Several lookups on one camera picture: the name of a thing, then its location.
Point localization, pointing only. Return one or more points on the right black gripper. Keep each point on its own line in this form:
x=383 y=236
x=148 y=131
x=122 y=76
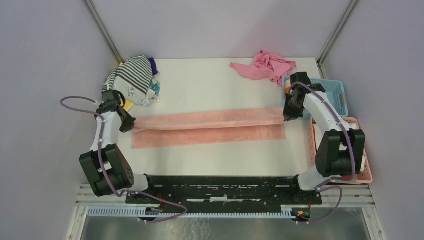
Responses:
x=288 y=114

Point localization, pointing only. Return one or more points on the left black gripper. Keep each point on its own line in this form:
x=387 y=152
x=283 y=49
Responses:
x=129 y=124

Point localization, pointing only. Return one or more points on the light pink towel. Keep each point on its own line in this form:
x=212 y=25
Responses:
x=214 y=127

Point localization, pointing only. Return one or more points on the orange cartoon towel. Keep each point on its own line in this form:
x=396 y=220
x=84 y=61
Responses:
x=287 y=87

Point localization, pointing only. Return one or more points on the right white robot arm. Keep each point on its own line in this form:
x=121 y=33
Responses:
x=340 y=152

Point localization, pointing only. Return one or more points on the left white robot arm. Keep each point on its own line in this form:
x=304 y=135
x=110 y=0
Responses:
x=105 y=166

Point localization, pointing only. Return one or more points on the yellow cloth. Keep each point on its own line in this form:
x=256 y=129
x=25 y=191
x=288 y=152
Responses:
x=127 y=105

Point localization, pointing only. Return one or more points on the striped cloth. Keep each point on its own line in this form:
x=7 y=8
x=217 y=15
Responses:
x=132 y=79

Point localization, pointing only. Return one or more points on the teal patterned cloth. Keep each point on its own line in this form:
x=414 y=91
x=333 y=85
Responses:
x=152 y=96

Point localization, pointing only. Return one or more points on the blue plastic basket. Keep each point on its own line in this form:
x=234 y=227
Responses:
x=335 y=93

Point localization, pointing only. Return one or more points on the pink crumpled towel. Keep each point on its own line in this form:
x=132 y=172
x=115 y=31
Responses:
x=266 y=65

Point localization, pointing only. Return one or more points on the purple cloth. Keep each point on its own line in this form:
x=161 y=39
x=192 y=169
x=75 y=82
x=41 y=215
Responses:
x=153 y=66

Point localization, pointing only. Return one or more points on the white cloth in basket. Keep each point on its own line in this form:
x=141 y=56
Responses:
x=357 y=142

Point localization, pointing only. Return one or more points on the white slotted cable duct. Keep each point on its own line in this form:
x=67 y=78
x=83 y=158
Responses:
x=147 y=213

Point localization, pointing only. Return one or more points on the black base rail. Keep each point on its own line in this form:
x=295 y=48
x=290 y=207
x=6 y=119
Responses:
x=230 y=194

